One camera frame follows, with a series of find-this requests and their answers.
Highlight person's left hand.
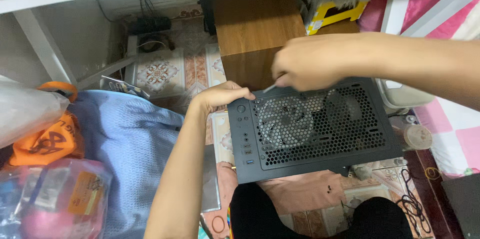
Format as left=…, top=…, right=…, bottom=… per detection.
left=194, top=80, right=256, bottom=115

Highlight person's right hand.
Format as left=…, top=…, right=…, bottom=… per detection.
left=270, top=34, right=361, bottom=93

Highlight black computer case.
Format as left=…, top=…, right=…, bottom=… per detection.
left=226, top=77, right=405, bottom=185

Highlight brown wooden cabinet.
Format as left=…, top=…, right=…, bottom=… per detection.
left=210, top=0, right=361, bottom=91

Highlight yellow plastic stool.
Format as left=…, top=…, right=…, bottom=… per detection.
left=305, top=1, right=369, bottom=36

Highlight black ribbed foam panel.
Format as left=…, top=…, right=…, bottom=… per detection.
left=191, top=0, right=218, bottom=36

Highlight white plastic appliance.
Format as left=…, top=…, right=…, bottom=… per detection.
left=375, top=78, right=436, bottom=109

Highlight pink cloth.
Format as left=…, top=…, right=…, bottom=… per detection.
left=217, top=161, right=347, bottom=217

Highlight grey metal side panel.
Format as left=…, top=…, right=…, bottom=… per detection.
left=200, top=144, right=222, bottom=214

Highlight person's black shorts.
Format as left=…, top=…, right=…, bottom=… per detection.
left=229, top=183, right=415, bottom=239

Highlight small printed packet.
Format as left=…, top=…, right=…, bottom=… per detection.
left=100, top=76, right=151, bottom=100

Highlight orange rubber band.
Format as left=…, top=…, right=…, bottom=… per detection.
left=211, top=215, right=226, bottom=234

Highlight pink white checkered bedsheet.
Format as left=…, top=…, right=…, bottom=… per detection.
left=358, top=0, right=480, bottom=179

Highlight yellow rubber band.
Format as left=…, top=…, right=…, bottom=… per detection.
left=424, top=166, right=444, bottom=180

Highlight blue knit blanket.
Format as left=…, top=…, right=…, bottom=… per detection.
left=67, top=90, right=185, bottom=239

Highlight dark grey flat panel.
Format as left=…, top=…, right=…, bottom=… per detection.
left=440, top=173, right=480, bottom=239

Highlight white desk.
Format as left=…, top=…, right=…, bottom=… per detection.
left=0, top=0, right=278, bottom=90

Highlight orange fabric bag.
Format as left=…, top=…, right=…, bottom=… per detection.
left=8, top=81, right=85, bottom=167

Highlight clear plastic bag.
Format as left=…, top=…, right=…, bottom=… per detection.
left=0, top=75, right=72, bottom=149

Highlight pink plastic bag of items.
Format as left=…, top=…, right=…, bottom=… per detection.
left=0, top=158, right=113, bottom=239

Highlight black power strip with cables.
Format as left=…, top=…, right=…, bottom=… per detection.
left=127, top=0, right=174, bottom=54

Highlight black coiled cable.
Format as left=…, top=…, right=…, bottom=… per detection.
left=395, top=168, right=433, bottom=237

